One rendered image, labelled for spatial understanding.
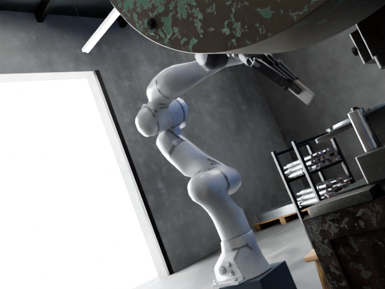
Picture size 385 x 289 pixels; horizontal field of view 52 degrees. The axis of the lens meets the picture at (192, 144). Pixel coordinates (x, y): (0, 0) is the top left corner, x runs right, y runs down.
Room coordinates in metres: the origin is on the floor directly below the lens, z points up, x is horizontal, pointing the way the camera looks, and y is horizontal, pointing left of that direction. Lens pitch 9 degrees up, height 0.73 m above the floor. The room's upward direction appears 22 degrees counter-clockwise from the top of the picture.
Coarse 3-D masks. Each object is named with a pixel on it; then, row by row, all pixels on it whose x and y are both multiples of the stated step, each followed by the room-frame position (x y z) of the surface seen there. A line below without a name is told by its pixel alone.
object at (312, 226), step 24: (360, 192) 0.77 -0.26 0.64; (312, 216) 0.85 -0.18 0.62; (336, 216) 0.82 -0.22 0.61; (360, 216) 0.79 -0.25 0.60; (384, 216) 0.76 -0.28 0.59; (312, 240) 0.88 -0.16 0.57; (336, 240) 0.85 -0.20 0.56; (360, 240) 0.81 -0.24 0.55; (384, 240) 0.78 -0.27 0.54; (336, 264) 0.86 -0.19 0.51; (360, 264) 0.83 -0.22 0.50; (384, 264) 0.79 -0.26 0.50; (336, 288) 0.87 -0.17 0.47; (360, 288) 0.84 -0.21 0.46; (384, 288) 0.81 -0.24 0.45
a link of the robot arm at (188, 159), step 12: (180, 144) 1.42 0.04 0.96; (192, 144) 1.43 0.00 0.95; (180, 156) 1.41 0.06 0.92; (192, 156) 1.40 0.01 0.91; (204, 156) 1.42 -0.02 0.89; (180, 168) 1.42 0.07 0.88; (192, 168) 1.42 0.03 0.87; (204, 168) 1.43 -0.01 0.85; (216, 168) 1.41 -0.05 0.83; (228, 168) 1.43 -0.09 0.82; (228, 180) 1.38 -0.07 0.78; (240, 180) 1.46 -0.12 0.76; (228, 192) 1.40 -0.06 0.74
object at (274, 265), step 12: (276, 264) 1.41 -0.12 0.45; (264, 276) 1.31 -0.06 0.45; (276, 276) 1.36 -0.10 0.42; (288, 276) 1.41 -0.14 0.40; (228, 288) 1.37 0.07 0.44; (240, 288) 1.34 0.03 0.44; (252, 288) 1.31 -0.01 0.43; (264, 288) 1.29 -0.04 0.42; (276, 288) 1.34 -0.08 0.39; (288, 288) 1.39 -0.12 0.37
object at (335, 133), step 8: (376, 112) 0.90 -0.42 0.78; (384, 112) 0.89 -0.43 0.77; (376, 120) 0.92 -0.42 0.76; (384, 120) 0.91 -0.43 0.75; (344, 128) 0.96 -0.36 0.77; (352, 128) 0.99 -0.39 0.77; (376, 128) 0.93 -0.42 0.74; (384, 128) 0.92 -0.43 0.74; (320, 136) 1.01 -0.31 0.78; (328, 136) 0.99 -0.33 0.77; (336, 136) 1.09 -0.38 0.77; (384, 136) 0.92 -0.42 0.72
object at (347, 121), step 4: (380, 104) 0.82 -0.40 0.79; (384, 104) 0.82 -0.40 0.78; (372, 108) 0.83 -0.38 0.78; (376, 108) 0.83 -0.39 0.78; (380, 108) 0.86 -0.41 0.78; (368, 112) 0.84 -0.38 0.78; (372, 112) 0.88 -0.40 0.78; (344, 120) 0.88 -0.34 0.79; (348, 120) 0.88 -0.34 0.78; (336, 124) 0.91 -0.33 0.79; (340, 124) 0.90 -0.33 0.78; (344, 124) 0.91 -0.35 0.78; (336, 128) 0.96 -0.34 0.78
